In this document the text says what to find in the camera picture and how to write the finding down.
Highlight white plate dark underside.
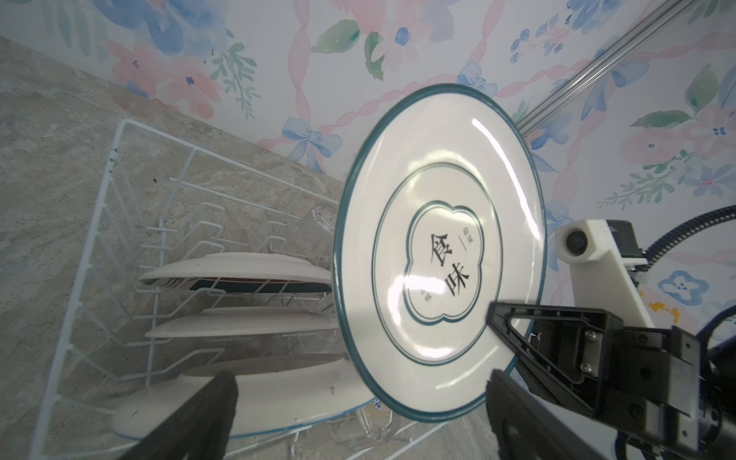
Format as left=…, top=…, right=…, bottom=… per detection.
left=139, top=252, right=332, bottom=294

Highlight black corrugated cable conduit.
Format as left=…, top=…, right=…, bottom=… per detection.
left=642, top=203, right=736, bottom=271

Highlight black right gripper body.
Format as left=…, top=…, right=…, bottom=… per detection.
left=580, top=310, right=735, bottom=459

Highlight white plate green rim characters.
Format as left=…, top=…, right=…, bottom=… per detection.
left=333, top=84, right=548, bottom=423

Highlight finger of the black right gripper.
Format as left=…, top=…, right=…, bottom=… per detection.
left=486, top=301, right=610, bottom=417

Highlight white plate in rack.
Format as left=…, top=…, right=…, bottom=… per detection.
left=146, top=307, right=339, bottom=339

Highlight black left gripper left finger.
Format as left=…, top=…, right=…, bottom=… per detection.
left=122, top=371, right=239, bottom=459

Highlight clear faceted glass front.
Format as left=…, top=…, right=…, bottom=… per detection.
left=328, top=399, right=411, bottom=452

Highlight white wire dish rack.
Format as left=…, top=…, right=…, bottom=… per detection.
left=28, top=117, right=450, bottom=460

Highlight watermelon pattern plate blue rim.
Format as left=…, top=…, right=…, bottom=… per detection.
left=111, top=354, right=374, bottom=440

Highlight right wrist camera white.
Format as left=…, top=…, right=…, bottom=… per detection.
left=555, top=220, right=655, bottom=328

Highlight right aluminium corner post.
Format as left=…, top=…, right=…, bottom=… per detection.
left=517, top=0, right=696, bottom=136

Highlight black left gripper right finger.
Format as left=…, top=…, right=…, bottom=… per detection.
left=486, top=370, right=603, bottom=460

